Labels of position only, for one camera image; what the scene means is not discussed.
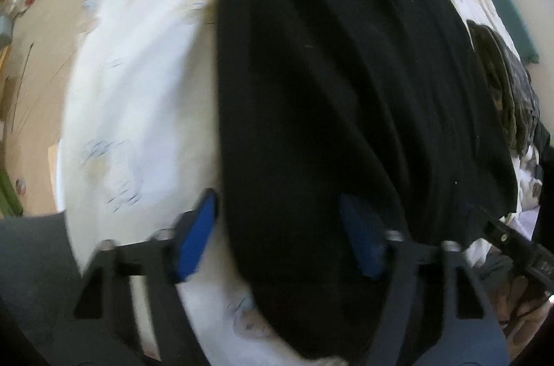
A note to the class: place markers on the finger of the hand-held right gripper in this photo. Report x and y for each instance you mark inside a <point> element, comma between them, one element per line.
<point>504,237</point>

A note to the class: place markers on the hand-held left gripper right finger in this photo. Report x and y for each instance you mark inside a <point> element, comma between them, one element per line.
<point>363,240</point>

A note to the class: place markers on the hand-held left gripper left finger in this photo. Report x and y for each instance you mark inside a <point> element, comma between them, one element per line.
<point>194,236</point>

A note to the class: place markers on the black pants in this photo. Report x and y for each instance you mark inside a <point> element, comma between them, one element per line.
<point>324,89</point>

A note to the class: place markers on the camouflage pants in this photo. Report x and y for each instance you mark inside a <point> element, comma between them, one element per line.
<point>510,89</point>

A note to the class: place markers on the person's right hand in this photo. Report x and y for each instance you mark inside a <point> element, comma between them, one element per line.
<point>519,309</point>

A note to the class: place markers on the grey striped fluffy cloth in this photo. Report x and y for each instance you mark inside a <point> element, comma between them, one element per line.
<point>530,180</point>

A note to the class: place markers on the dark clothing pile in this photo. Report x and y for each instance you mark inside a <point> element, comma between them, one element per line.
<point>546,158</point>

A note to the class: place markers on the cream bear printed blanket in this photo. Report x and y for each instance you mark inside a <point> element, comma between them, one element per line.
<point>143,89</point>

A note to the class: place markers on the person's grey trouser leg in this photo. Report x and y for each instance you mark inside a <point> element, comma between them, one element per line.
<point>39,283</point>

